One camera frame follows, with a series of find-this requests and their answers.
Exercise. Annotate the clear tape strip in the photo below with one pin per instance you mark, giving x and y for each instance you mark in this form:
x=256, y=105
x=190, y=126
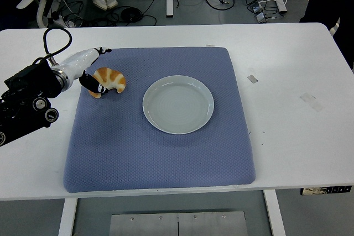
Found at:
x=311, y=102

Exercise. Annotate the grey-white round plate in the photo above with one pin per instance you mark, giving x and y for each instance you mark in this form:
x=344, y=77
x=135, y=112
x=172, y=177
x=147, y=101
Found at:
x=178, y=106

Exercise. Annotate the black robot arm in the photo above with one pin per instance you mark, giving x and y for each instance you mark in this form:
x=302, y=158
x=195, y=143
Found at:
x=27, y=81

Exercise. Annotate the grey tape strip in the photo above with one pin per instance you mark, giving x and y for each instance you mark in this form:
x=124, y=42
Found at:
x=252, y=78

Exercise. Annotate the croissant bread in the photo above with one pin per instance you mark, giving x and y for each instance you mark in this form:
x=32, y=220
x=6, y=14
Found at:
x=110, y=77

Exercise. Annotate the person in black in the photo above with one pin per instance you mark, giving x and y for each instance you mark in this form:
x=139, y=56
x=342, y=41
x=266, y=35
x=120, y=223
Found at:
x=326, y=1

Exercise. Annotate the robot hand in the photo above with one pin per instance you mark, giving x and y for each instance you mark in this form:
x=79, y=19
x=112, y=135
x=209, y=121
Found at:
x=77, y=60

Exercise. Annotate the grey power adapter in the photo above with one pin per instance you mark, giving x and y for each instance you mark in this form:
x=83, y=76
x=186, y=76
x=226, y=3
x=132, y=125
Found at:
x=261, y=18

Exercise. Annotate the grey metal plate with screws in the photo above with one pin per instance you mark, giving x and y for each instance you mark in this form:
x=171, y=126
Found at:
x=143, y=225

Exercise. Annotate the blue quilted mat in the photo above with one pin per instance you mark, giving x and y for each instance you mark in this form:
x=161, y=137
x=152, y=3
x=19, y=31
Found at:
x=138, y=158

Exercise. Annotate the table control panel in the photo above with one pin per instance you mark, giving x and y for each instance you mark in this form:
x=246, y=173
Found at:
x=326, y=190

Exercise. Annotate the white table leg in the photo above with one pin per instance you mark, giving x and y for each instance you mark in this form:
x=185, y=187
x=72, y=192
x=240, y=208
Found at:
x=67, y=216
x=274, y=214

